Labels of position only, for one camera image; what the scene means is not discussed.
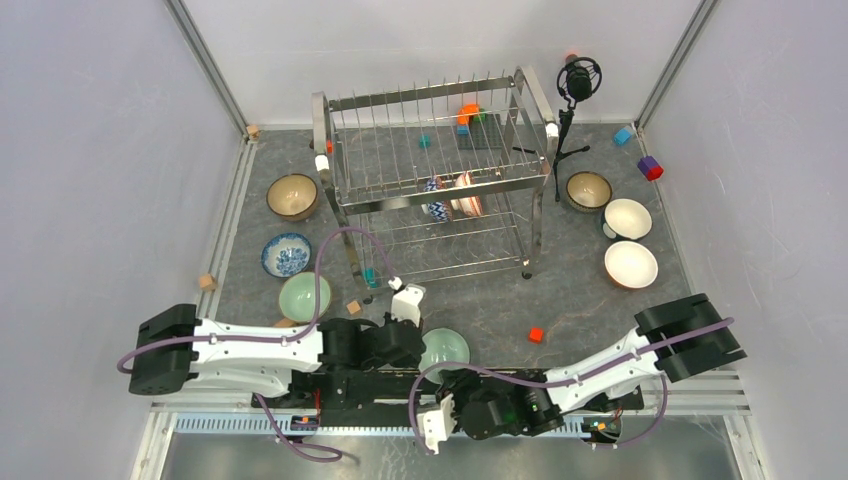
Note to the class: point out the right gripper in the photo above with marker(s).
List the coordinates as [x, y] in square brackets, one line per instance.
[456, 381]

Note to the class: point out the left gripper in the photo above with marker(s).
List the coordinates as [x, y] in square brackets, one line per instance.
[410, 361]

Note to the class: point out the celadon green bowl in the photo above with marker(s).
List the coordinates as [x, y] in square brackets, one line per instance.
[443, 345]
[297, 297]

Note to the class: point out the celadon green front bowl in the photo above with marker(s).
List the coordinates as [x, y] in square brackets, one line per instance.
[297, 297]

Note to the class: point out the white blue floral bowl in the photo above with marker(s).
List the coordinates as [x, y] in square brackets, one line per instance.
[286, 255]

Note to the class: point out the copper bowl with floral motif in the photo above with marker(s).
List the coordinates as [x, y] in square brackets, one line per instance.
[293, 197]

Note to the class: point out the white bowl with orange rim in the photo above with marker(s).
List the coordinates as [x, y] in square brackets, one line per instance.
[630, 265]

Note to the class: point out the dark bowl with lattice band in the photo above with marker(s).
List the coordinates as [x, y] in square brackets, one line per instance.
[588, 191]

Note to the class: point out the blue rimmed small bowl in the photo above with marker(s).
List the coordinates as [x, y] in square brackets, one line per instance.
[626, 220]

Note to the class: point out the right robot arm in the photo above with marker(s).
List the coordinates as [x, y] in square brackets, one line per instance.
[671, 342]

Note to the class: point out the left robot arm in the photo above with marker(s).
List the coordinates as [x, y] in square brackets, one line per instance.
[175, 348]

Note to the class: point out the steel two-tier dish rack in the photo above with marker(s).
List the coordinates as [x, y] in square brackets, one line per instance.
[374, 180]

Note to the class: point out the small wooden cube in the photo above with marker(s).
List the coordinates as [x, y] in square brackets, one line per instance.
[354, 308]

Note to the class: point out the red cube block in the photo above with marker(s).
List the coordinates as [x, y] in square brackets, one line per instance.
[536, 335]

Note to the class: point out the long wooden block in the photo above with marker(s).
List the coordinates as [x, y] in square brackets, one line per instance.
[286, 323]

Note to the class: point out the pink patterned rear bowl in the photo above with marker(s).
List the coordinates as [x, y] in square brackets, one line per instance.
[439, 210]

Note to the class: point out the wooden cube at left edge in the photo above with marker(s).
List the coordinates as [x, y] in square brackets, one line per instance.
[207, 282]

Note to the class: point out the grey building baseplate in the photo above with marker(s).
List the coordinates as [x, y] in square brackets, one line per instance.
[485, 135]

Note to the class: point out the orange arch block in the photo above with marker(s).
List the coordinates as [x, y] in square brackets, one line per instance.
[467, 114]

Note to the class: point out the purple and red block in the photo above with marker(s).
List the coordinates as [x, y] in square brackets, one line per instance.
[650, 168]

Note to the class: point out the light blue block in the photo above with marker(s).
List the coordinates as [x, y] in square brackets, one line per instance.
[623, 135]

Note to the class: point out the black microphone on tripod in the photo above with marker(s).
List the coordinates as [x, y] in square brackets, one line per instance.
[577, 81]

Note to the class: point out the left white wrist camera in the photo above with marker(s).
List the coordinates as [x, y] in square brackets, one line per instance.
[406, 300]

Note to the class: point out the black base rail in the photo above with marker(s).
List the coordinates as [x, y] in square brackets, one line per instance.
[379, 398]

